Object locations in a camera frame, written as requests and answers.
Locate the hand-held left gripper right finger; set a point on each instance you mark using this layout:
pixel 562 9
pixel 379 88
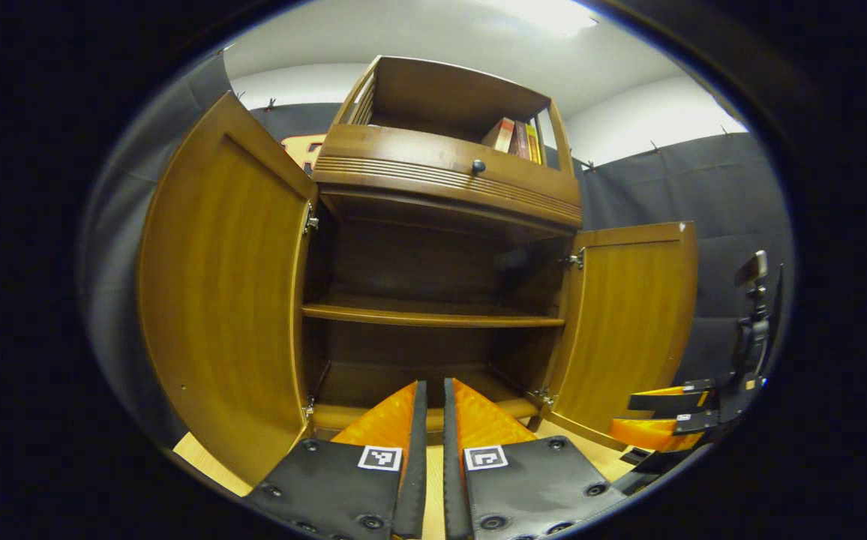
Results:
pixel 451 472

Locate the wooden shoe cabinet door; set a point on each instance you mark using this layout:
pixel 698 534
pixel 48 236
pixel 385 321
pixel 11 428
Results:
pixel 223 300
pixel 628 322

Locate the black round drawer knob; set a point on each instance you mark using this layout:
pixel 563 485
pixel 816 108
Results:
pixel 478 167

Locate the long ceiling light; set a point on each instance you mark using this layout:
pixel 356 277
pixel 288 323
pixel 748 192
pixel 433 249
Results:
pixel 546 11

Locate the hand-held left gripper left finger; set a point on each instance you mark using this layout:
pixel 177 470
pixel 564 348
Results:
pixel 417 465

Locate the tan and red book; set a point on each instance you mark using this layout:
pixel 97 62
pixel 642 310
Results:
pixel 499 135

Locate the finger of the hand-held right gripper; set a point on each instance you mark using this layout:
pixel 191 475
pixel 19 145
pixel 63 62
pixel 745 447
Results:
pixel 673 397
pixel 655 433

